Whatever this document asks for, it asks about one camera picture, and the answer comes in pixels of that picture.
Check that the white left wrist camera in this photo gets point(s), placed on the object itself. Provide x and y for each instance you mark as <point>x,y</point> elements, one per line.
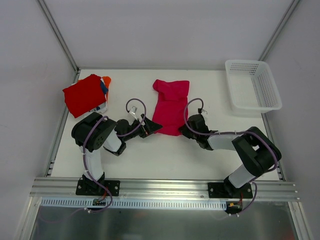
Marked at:
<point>133,112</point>

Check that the left aluminium frame post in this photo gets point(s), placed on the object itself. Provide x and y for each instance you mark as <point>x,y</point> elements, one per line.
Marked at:
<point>57,33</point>

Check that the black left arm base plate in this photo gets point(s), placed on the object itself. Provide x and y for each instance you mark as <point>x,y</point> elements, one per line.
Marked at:
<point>87,187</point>

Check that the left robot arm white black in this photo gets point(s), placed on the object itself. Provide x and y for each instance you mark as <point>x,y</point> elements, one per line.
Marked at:
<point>95,133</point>

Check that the aluminium mounting rail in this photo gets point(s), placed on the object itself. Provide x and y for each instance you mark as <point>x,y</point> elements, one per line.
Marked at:
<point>161,189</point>

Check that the folded red t-shirt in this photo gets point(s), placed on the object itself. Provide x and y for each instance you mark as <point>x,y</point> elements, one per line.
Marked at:
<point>84,95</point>

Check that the white slotted cable duct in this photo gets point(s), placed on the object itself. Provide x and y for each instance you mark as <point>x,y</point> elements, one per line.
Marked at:
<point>157,204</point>

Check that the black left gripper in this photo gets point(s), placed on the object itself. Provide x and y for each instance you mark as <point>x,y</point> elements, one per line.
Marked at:
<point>145,130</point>

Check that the right aluminium frame post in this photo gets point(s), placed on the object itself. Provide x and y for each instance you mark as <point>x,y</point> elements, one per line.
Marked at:
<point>294,4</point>

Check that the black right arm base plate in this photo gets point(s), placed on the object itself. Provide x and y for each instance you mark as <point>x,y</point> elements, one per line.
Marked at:
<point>220,190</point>

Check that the aluminium frame post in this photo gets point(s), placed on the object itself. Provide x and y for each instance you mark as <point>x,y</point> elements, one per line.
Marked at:
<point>294,4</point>
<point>57,33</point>

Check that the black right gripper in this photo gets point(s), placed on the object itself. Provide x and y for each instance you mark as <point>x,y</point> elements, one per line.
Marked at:
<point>189,129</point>

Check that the white perforated plastic basket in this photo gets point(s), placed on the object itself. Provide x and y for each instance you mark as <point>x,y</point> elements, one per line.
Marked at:
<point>252,87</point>

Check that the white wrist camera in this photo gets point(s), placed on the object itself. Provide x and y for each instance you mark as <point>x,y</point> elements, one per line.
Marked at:
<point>133,112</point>
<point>202,111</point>

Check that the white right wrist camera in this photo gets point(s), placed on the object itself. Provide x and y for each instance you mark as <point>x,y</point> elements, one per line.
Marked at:
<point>202,111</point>

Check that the folded orange t-shirt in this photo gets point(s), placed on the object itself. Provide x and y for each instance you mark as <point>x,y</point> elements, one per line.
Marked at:
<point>106,80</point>

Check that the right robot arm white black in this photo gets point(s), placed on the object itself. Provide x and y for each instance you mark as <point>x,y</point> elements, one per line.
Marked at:
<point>257,153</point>

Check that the folded white t-shirt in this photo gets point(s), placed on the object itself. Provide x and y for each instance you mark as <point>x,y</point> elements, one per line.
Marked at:
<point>101,109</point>

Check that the crimson pink t-shirt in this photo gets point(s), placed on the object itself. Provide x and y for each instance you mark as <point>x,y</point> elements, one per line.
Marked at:
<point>171,102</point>

